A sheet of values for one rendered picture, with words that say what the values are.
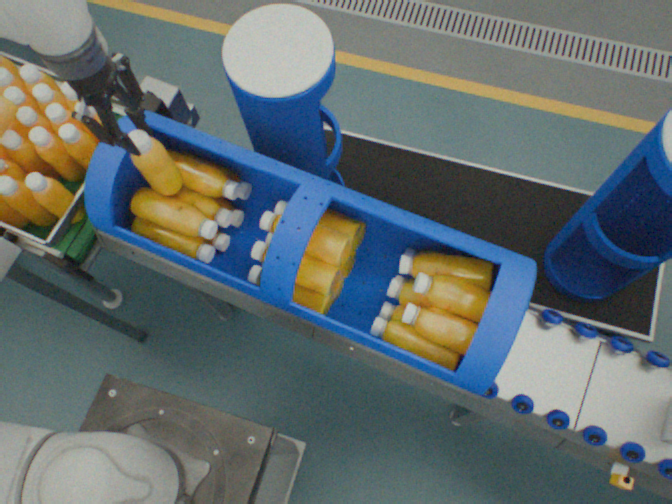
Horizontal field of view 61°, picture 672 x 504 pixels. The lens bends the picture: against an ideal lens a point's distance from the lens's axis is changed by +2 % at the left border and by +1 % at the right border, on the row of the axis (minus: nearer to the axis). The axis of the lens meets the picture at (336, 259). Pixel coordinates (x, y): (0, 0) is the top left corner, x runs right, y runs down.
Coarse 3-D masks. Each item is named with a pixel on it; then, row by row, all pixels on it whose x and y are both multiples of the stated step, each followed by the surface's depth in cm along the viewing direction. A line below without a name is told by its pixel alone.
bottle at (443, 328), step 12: (420, 312) 110; (432, 312) 109; (444, 312) 109; (420, 324) 109; (432, 324) 108; (444, 324) 107; (456, 324) 107; (468, 324) 108; (432, 336) 108; (444, 336) 107; (456, 336) 107; (468, 336) 106; (456, 348) 108
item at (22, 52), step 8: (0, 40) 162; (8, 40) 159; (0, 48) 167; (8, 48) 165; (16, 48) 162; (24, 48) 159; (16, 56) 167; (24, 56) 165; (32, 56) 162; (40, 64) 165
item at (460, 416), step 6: (456, 408) 203; (462, 408) 188; (450, 414) 210; (456, 414) 197; (462, 414) 183; (468, 414) 173; (474, 414) 168; (456, 420) 200; (462, 420) 192; (468, 420) 186; (474, 420) 179; (480, 420) 174
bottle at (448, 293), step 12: (444, 276) 109; (432, 288) 108; (444, 288) 107; (456, 288) 107; (468, 288) 107; (480, 288) 109; (432, 300) 108; (444, 300) 107; (456, 300) 107; (468, 300) 106; (480, 300) 107; (456, 312) 108; (468, 312) 107; (480, 312) 107
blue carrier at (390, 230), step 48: (192, 144) 131; (96, 192) 113; (288, 192) 129; (336, 192) 110; (144, 240) 116; (240, 240) 134; (288, 240) 104; (384, 240) 127; (432, 240) 121; (480, 240) 108; (240, 288) 114; (288, 288) 107; (384, 288) 128; (528, 288) 99; (480, 336) 98; (480, 384) 103
